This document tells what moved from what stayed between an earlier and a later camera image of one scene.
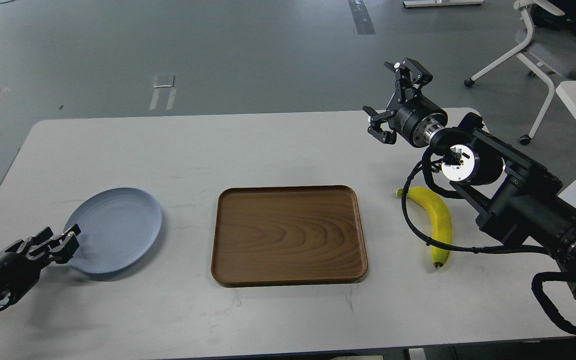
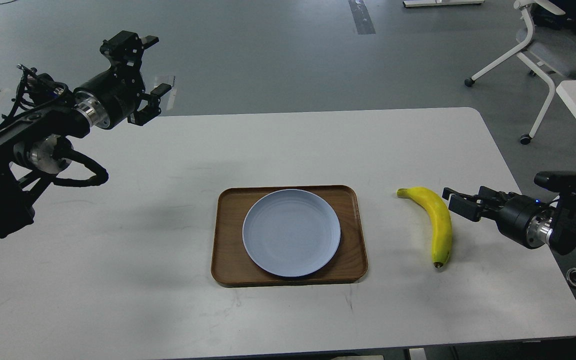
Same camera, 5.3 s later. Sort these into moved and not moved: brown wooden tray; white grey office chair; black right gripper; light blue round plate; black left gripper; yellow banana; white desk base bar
Moved: black right gripper; black left gripper; light blue round plate
Not moved: brown wooden tray; white desk base bar; yellow banana; white grey office chair
